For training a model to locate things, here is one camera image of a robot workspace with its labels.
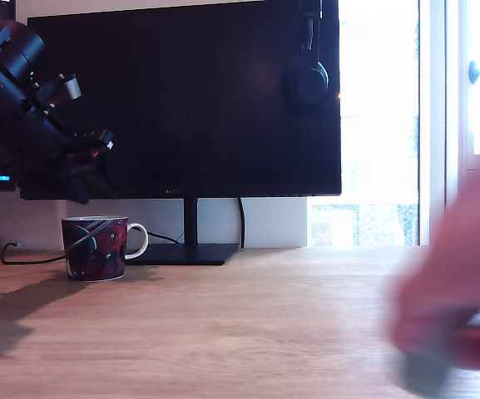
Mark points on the pale green coffee capsule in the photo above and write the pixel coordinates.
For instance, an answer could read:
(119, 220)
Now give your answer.
(424, 374)

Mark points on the person's hand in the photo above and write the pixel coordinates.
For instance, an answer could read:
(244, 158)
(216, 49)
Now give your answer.
(451, 270)

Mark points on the dark red printed mug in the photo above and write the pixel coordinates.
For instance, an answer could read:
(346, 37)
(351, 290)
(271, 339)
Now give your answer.
(94, 249)

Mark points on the large black monitor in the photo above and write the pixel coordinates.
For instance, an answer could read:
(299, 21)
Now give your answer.
(202, 104)

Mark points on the black headphones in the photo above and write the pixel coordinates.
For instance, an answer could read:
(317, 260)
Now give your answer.
(310, 83)

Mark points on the grey gripper camera box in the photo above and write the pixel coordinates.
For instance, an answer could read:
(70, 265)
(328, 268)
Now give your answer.
(72, 88)

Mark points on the white window frame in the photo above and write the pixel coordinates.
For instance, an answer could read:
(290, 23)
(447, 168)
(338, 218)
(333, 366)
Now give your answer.
(437, 124)

